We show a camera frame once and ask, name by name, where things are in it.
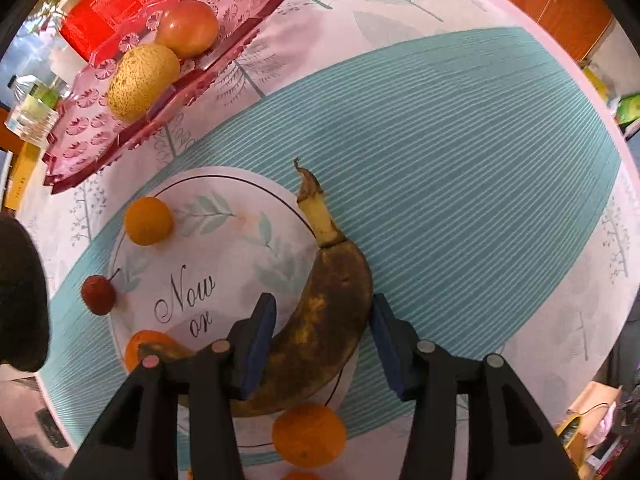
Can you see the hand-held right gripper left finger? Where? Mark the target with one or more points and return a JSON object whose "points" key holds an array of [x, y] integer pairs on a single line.
{"points": [[257, 345]]}

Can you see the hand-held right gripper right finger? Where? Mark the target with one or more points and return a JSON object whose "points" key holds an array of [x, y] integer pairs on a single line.
{"points": [[387, 345]]}

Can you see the overripe brown banana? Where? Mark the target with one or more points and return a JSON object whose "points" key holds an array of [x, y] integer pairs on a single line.
{"points": [[330, 310]]}

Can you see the small red fruit with stem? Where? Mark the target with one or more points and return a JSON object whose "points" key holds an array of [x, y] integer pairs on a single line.
{"points": [[98, 295]]}

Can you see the orange mandarin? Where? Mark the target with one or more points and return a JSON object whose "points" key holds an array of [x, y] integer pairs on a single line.
{"points": [[134, 350], [300, 476], [148, 220], [309, 435]]}

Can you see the pink plastic fruit tray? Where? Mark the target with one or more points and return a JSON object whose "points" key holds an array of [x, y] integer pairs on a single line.
{"points": [[90, 125]]}

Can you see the yellow cardboard box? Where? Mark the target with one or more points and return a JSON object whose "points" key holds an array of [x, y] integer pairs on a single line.
{"points": [[15, 180]]}

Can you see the clear glass cup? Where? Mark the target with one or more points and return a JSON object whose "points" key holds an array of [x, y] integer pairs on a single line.
{"points": [[32, 122]]}

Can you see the clear bottle with green label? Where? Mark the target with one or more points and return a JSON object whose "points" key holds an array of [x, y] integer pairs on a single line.
{"points": [[37, 92]]}

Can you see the white plastic jug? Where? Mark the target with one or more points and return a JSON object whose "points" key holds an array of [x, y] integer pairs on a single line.
{"points": [[62, 62]]}

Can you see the yellow speckled pear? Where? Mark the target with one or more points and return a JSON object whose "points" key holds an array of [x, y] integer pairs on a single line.
{"points": [[143, 82]]}

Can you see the red pack of paper cups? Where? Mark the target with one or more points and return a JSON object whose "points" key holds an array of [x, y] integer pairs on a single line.
{"points": [[115, 0]]}

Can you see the red apple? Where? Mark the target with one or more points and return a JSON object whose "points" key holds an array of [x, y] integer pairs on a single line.
{"points": [[187, 28]]}

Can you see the green packet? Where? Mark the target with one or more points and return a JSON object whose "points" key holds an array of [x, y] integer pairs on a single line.
{"points": [[627, 107]]}

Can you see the wooden cabinet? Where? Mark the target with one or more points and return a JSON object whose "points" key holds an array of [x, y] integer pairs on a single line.
{"points": [[550, 0]]}

